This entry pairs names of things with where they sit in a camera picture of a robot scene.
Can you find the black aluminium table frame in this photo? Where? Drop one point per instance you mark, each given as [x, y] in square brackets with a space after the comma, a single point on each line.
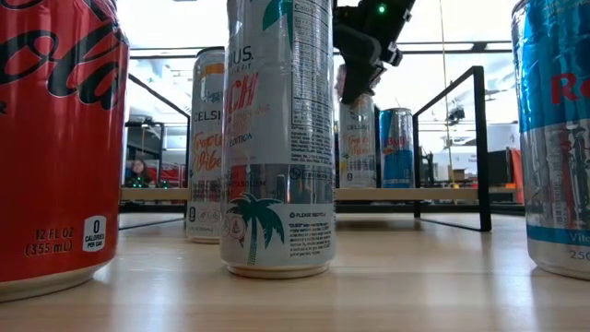
[392, 208]

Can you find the red Coke can black script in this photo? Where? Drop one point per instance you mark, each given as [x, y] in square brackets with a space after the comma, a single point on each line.
[55, 161]

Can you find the red cloth panel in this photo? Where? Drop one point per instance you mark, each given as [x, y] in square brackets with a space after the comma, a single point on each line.
[516, 180]

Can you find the red storage bins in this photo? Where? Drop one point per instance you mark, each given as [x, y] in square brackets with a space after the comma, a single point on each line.
[173, 176]

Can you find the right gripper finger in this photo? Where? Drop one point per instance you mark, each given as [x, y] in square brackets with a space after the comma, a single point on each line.
[362, 83]

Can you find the person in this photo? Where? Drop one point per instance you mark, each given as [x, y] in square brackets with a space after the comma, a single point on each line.
[138, 173]

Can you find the black ceiling spotlight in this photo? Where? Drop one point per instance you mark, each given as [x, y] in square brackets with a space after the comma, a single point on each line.
[456, 115]

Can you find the black ceiling light rail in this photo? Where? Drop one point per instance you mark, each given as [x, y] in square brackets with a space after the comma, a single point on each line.
[479, 47]

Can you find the brown cardboard box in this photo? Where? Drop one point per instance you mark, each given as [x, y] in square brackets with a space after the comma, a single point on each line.
[458, 174]

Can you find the teal palm Celsius can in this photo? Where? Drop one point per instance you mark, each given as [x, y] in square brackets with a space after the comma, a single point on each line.
[276, 138]

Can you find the white Celsius can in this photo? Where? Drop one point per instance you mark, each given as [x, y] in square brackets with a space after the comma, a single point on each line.
[357, 147]
[205, 138]

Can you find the black monitor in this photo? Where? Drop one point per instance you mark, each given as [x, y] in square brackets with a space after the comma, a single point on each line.
[498, 168]

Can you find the black metal rack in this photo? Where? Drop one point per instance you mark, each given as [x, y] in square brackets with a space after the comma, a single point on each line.
[144, 123]

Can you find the black background robot arm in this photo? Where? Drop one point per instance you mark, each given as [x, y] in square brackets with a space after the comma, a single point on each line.
[428, 170]

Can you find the blue silver Red Bull can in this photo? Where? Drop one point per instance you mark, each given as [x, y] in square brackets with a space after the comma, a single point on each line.
[396, 152]
[553, 138]

